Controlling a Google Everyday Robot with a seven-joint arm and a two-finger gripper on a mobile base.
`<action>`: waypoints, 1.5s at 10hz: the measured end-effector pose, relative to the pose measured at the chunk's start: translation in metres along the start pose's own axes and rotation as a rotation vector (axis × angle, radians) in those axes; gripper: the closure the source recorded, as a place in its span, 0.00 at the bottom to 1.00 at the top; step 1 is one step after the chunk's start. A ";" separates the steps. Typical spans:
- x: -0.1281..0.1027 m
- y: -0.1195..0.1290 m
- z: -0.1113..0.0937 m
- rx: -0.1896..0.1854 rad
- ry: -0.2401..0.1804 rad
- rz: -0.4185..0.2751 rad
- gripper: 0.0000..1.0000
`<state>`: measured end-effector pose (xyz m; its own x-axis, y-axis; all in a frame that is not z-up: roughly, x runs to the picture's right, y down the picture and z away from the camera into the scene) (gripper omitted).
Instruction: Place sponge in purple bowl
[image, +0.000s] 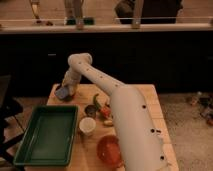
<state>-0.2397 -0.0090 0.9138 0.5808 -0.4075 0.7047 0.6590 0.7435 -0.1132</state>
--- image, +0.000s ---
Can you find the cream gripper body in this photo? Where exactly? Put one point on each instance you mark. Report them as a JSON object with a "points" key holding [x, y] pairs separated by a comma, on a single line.
{"points": [[71, 80]]}

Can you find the grey-blue sponge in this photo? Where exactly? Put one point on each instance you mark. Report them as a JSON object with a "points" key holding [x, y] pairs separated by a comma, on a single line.
{"points": [[61, 92]]}

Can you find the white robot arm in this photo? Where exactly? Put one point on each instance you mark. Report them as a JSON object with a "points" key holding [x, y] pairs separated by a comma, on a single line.
{"points": [[141, 147]]}

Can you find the purple bowl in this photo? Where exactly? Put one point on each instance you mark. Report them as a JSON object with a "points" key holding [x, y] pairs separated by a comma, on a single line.
{"points": [[68, 97]]}

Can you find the orange bowl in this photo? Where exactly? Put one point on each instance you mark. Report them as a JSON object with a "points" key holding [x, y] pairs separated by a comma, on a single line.
{"points": [[108, 151]]}

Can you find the green chili pepper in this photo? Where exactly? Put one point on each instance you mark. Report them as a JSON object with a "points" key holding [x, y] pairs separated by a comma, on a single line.
{"points": [[96, 103]]}

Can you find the small dark metal cup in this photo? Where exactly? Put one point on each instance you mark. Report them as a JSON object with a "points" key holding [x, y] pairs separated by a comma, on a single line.
{"points": [[90, 111]]}

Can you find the red toy vegetable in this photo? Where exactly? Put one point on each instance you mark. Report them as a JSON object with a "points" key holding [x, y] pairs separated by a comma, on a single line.
{"points": [[105, 112]]}

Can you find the white cup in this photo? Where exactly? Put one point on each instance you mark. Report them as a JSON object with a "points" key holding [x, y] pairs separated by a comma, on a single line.
{"points": [[87, 126]]}

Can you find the small tan toy food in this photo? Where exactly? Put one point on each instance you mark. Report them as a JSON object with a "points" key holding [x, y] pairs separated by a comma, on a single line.
{"points": [[108, 123]]}

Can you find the green plastic tray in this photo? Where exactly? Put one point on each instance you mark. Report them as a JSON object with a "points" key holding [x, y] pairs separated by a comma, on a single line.
{"points": [[49, 137]]}

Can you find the dark chair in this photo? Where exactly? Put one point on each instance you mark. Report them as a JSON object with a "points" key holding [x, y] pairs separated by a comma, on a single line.
{"points": [[8, 107]]}

